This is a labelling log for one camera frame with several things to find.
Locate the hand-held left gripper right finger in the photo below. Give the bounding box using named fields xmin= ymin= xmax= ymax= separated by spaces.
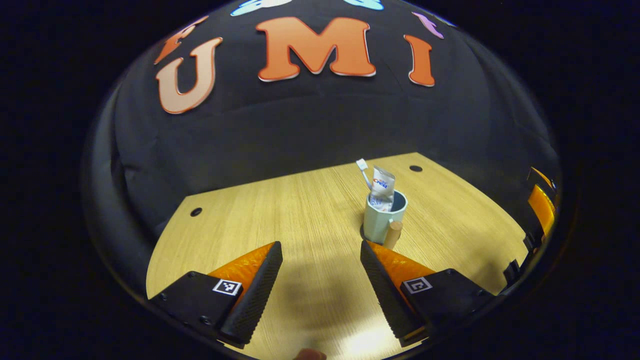
xmin=360 ymin=240 xmax=496 ymax=348

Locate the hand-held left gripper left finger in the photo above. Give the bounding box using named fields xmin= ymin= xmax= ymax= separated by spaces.
xmin=149 ymin=241 xmax=284 ymax=349

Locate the pale green cup wooden handle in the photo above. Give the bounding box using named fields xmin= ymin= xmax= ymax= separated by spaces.
xmin=363 ymin=189 xmax=409 ymax=250

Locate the white toothpaste tube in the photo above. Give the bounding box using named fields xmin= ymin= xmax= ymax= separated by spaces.
xmin=368 ymin=165 xmax=396 ymax=212

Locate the white toothbrush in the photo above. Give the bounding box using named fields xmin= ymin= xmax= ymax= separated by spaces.
xmin=356 ymin=158 xmax=373 ymax=191

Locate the wooden desktop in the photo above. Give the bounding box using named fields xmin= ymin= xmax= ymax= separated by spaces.
xmin=146 ymin=152 xmax=531 ymax=360

